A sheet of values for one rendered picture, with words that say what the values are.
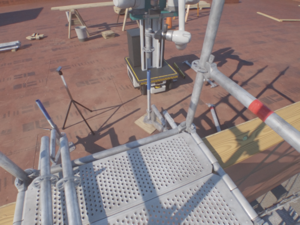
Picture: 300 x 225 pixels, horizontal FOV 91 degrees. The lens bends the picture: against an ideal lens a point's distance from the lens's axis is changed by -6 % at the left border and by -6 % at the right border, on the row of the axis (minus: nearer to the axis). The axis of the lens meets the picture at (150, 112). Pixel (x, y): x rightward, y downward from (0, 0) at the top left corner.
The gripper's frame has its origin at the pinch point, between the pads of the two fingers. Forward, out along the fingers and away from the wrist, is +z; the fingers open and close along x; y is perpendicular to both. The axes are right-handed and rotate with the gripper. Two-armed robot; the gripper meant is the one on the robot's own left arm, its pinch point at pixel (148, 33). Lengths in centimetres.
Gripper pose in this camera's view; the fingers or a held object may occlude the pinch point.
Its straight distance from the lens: 156.3
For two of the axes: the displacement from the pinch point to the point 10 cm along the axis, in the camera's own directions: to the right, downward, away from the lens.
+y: 0.0, 7.2, 7.0
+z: -9.4, -2.3, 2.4
